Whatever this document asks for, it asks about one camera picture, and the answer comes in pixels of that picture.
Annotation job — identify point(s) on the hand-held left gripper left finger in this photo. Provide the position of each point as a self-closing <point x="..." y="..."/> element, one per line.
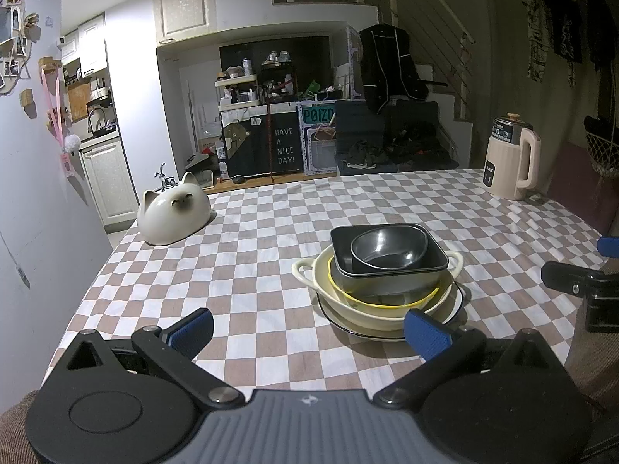
<point x="193" y="331"/>

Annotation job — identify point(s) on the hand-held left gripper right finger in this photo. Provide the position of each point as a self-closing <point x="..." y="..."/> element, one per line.
<point x="425" y="336"/>

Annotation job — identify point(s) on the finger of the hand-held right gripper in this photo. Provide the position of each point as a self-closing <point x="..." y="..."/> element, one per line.
<point x="610" y="245"/>
<point x="570" y="278"/>

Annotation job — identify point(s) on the white leaf-print plate dark rim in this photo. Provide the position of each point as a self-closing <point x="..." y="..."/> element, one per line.
<point x="454" y="302"/>

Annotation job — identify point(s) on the large square steel tray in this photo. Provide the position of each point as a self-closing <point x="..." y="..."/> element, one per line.
<point x="387" y="283"/>

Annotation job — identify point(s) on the white floral bowl yellow rim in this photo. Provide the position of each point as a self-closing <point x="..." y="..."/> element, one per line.
<point x="348" y="295"/>

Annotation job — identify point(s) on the small square steel bowl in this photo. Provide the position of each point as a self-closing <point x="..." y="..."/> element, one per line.
<point x="356" y="251"/>

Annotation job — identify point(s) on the purple chair back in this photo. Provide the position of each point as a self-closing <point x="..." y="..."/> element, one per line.
<point x="575" y="188"/>

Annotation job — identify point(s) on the white net hanging basket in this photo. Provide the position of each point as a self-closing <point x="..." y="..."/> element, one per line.
<point x="602" y="145"/>

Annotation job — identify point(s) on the white cat-shaped ceramic dome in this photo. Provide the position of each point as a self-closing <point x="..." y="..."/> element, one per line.
<point x="167" y="217"/>

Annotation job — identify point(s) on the brown white checkered tablecloth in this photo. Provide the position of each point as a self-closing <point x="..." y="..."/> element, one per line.
<point x="271" y="232"/>

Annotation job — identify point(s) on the cream electric kettle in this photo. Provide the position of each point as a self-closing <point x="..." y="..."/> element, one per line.
<point x="508" y="164"/>

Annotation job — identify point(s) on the small metal faucet ornament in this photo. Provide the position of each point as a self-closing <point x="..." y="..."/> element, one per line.
<point x="168" y="182"/>

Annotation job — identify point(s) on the white lower kitchen cabinet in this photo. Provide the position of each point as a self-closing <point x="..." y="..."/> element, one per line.
<point x="109" y="179"/>

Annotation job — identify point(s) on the dark cartoon cabinet curtain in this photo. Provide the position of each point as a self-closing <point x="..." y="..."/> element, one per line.
<point x="242" y="150"/>

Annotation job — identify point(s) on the brown textured cloth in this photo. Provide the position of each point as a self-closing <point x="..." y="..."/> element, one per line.
<point x="19" y="430"/>

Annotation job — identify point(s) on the black lettered sign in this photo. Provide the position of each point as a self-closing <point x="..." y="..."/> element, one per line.
<point x="285" y="147"/>

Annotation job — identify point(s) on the black dish rack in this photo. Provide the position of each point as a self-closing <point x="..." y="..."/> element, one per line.
<point x="102" y="128"/>

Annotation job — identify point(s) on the white pompom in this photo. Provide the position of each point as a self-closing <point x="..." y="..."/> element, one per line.
<point x="72" y="143"/>

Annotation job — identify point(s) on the printed hanging cloth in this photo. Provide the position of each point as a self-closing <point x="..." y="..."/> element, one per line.
<point x="537" y="29"/>

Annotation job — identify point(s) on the hanging dark clothes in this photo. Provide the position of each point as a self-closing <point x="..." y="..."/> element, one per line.
<point x="580" y="14"/>

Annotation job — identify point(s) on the teal licence plate sign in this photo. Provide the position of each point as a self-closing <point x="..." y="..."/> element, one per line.
<point x="317" y="115"/>

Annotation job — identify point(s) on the cork board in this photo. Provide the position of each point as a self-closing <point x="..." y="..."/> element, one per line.
<point x="79" y="104"/>

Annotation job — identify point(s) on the white storage shelf rack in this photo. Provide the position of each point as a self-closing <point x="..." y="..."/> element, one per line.
<point x="237" y="79"/>

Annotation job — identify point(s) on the stair railing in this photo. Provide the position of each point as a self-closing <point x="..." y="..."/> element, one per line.
<point x="449" y="43"/>

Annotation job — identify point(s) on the black jacket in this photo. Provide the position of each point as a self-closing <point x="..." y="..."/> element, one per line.
<point x="387" y="67"/>

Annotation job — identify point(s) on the white upper kitchen cabinets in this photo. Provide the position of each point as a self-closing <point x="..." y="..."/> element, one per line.
<point x="92" y="41"/>

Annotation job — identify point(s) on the white upper panel cabinet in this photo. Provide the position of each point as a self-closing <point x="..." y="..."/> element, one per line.
<point x="183" y="7"/>

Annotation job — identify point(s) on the white perforated frame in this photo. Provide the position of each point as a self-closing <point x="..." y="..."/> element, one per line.
<point x="304" y="154"/>

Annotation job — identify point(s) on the wall photo collage board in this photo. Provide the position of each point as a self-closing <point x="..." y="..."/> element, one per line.
<point x="9" y="29"/>

